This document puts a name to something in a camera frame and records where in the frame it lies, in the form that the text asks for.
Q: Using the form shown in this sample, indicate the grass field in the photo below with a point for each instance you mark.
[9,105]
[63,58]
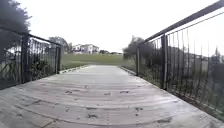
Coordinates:
[93,59]

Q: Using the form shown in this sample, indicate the dark bush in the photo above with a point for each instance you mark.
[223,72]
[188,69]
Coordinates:
[132,50]

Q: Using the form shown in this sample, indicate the white house with dark roof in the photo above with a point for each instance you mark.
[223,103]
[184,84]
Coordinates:
[85,48]

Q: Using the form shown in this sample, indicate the grey wooden plank bridge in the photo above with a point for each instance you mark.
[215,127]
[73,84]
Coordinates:
[96,96]

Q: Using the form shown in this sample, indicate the dark metal railing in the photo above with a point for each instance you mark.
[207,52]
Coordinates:
[180,60]
[30,60]

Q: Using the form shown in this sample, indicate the dark tree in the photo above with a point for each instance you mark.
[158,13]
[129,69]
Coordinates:
[11,23]

